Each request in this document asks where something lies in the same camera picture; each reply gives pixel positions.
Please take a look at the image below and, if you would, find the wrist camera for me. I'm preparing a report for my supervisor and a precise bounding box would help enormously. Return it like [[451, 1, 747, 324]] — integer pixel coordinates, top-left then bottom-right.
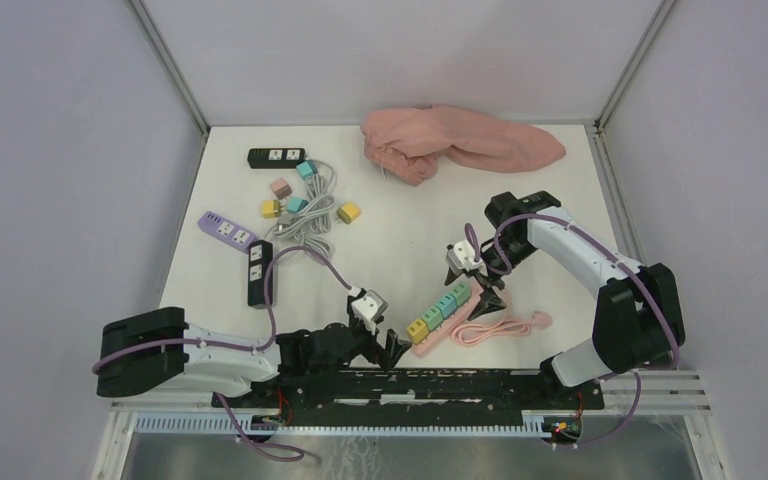
[[348, 286, 388, 335], [446, 240, 486, 275]]

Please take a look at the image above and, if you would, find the yellow adapter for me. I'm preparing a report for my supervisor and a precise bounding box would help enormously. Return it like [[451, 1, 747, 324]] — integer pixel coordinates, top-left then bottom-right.
[[260, 199, 283, 219], [336, 202, 361, 224], [406, 318, 430, 345]]

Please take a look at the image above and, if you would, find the purple power strip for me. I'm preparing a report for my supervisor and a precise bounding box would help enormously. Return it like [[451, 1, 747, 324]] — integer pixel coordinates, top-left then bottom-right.
[[197, 211, 258, 253]]

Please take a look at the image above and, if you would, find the yellow adapter on pink strip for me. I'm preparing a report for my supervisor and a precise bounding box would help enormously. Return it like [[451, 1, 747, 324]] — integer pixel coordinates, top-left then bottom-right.
[[406, 318, 430, 345]]

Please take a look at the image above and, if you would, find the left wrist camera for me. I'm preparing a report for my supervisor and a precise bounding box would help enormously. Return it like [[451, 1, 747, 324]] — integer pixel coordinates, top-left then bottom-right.
[[348, 286, 388, 335]]

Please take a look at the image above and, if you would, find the grey cable of back strip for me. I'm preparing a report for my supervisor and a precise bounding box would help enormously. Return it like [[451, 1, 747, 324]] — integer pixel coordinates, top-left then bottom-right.
[[264, 185, 338, 263]]

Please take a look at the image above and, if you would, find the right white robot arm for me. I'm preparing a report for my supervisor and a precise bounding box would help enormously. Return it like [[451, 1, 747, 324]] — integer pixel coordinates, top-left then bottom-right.
[[445, 191, 686, 408]]

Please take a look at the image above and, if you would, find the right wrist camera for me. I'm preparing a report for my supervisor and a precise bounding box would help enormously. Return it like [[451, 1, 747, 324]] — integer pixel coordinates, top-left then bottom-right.
[[446, 240, 486, 275]]

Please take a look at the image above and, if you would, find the black power strip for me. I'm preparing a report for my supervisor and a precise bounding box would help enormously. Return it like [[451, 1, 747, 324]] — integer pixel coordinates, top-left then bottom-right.
[[247, 148, 306, 169], [247, 239, 274, 309]]

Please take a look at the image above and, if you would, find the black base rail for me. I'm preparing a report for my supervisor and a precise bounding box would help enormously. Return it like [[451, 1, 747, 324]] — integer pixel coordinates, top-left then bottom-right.
[[211, 368, 605, 438]]

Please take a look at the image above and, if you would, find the pink cloth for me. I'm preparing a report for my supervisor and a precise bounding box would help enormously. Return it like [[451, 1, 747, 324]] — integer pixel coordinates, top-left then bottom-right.
[[360, 105, 566, 186]]

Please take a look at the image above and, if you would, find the pink power strip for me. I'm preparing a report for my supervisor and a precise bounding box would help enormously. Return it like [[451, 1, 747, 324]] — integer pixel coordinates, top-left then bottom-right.
[[411, 293, 479, 357]]

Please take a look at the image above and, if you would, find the teal plug adapter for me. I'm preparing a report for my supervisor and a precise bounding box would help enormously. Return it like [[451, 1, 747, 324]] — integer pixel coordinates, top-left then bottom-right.
[[296, 160, 318, 181]]

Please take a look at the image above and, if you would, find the green adapter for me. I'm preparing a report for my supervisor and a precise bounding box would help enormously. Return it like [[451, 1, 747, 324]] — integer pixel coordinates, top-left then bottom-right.
[[421, 307, 445, 332], [450, 282, 472, 308]]

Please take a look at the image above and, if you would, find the grey cable bundle centre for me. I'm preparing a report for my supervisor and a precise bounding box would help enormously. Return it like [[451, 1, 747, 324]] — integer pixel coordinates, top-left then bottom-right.
[[254, 198, 339, 266]]

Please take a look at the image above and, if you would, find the teal adapter on pink strip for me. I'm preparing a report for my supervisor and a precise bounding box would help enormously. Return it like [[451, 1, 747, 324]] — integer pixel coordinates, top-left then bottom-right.
[[435, 293, 458, 319]]

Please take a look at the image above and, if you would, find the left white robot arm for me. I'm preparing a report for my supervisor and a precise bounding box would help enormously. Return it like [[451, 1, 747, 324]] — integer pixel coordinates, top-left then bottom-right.
[[92, 307, 411, 407]]

